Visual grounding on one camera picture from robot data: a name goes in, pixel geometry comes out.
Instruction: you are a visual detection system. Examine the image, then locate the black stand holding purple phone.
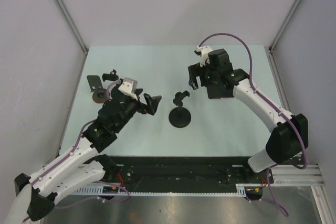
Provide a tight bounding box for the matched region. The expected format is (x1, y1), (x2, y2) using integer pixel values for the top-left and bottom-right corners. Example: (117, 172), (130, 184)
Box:
(102, 69), (119, 82)

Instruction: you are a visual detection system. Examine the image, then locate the white slotted cable duct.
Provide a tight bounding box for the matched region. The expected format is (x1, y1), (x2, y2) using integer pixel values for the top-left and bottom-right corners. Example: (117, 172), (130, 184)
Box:
(71, 184), (263, 197)

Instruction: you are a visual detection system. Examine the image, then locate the right aluminium frame post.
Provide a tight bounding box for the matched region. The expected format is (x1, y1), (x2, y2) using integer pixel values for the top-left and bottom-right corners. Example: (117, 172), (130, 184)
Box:
(268, 0), (303, 53)

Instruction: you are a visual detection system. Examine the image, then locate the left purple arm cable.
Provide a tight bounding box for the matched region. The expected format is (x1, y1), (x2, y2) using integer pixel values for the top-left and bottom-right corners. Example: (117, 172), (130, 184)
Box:
(22, 78), (131, 222)

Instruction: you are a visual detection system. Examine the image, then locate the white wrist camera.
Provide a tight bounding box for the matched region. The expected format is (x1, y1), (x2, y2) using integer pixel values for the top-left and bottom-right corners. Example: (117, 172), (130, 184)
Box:
(118, 78), (143, 101)
(194, 46), (213, 67)

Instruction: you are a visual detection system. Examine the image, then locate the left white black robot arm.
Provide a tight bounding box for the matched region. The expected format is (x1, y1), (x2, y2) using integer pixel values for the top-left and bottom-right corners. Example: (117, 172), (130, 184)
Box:
(14, 87), (162, 221)

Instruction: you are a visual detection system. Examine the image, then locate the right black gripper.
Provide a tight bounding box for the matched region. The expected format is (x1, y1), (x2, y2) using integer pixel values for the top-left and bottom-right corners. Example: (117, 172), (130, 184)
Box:
(189, 60), (221, 90)

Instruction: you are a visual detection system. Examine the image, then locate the rusty base phone stand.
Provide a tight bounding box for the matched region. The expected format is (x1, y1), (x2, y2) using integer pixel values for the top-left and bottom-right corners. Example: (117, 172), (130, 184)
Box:
(87, 75), (108, 104)

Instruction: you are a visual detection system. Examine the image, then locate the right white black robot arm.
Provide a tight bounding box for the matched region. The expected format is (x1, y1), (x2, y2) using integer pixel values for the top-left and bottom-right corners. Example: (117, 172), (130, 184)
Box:
(188, 46), (309, 183)

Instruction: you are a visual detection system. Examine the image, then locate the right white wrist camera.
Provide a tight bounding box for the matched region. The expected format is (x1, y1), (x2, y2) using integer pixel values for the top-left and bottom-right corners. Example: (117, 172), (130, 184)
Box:
(194, 46), (213, 67)

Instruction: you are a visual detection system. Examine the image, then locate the black phone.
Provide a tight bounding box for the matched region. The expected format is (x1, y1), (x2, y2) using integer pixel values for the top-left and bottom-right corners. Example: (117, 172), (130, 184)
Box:
(207, 85), (233, 99)

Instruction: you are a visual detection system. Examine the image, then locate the black stand holding white phone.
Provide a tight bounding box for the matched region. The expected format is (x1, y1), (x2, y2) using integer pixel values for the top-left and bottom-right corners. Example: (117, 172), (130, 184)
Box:
(169, 90), (191, 129)

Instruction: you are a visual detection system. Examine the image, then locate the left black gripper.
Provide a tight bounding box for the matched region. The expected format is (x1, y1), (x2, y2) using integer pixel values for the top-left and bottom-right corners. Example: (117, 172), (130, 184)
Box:
(114, 89), (161, 132)

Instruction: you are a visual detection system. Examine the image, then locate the left aluminium frame post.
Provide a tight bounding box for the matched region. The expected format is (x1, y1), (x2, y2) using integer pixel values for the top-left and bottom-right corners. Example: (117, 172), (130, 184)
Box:
(54, 0), (88, 56)

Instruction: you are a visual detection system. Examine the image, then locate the aluminium frame post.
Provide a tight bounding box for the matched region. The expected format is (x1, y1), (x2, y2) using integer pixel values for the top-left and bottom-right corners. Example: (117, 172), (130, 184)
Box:
(268, 0), (303, 53)
(54, 0), (88, 56)

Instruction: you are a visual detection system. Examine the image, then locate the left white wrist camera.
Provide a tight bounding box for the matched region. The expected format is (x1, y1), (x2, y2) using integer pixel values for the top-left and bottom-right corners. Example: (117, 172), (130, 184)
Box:
(118, 78), (143, 101)

